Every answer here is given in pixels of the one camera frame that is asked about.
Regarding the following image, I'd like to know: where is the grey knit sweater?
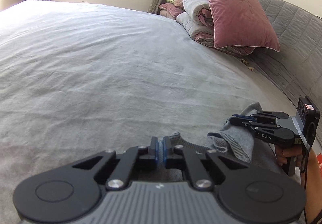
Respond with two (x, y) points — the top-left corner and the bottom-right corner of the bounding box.
(160, 102), (285, 182)

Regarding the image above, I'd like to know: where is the person right hand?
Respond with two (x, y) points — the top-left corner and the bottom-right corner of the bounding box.
(275, 144), (322, 189)

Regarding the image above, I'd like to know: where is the red paper box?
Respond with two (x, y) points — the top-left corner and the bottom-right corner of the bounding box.
(317, 153), (322, 171)

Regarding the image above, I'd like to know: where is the small brown debris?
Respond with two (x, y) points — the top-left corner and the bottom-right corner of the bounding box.
(241, 59), (255, 71)

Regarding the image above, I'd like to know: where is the grey quilted headboard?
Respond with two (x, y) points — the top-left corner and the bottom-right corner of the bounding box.
(251, 0), (321, 109)

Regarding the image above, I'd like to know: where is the pink velvet pillow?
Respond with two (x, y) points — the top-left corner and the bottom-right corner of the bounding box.
(208, 0), (280, 52)

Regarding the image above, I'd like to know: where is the grey bed sheet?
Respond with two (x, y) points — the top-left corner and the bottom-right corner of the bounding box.
(1, 1), (295, 223)

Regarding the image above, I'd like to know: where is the folded grey pink quilt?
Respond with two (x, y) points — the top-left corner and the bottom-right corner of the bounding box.
(175, 0), (256, 57)

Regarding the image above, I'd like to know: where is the small pink pillow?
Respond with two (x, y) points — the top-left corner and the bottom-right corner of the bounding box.
(158, 0), (185, 20)

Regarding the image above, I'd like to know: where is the black camera box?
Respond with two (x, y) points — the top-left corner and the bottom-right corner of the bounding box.
(295, 96), (320, 151)

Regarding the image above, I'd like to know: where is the black camera cable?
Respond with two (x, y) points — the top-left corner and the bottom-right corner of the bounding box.
(299, 138), (318, 224)

